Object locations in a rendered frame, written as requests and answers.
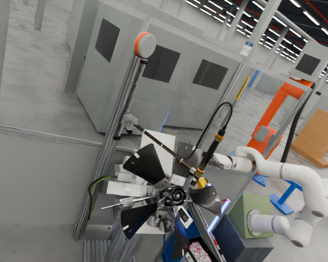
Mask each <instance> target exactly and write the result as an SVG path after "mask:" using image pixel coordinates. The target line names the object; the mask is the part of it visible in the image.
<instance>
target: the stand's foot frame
mask: <svg viewBox="0 0 328 262"><path fill-rule="evenodd" d="M111 241H112V240H84V242H83V247H82V262H116V261H117V259H118V257H119V255H120V253H121V251H122V248H123V246H124V244H125V242H126V240H124V242H123V245H122V247H121V249H120V251H119V253H118V255H117V257H116V259H109V260H108V259H106V252H107V250H108V248H109V246H110V243H111ZM131 262H135V258H134V256H133V258H132V260H131Z"/></svg>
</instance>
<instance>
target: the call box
mask: <svg viewBox="0 0 328 262"><path fill-rule="evenodd" d="M197 184H198V189H199V188H204V187H206V185H208V183H207V182H206V180H205V179H204V178H203V177H200V178H199V180H198V182H197Z"/></svg>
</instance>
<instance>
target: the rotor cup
mask: <svg viewBox="0 0 328 262"><path fill-rule="evenodd" d="M169 188H171V189H169ZM177 194H179V195H180V197H179V198H177V197H176V195H177ZM163 197H165V198H166V199H165V204H164V205H165V206H173V205H174V206H181V205H183V204H184V203H185V201H186V198H187V194H186V190H185V189H184V188H183V187H182V186H179V185H174V184H172V185H170V186H169V187H167V188H165V189H164V190H162V191H160V190H159V191H158V198H159V200H160V199H162V198H163ZM167 200H169V201H170V202H169V201H167Z"/></svg>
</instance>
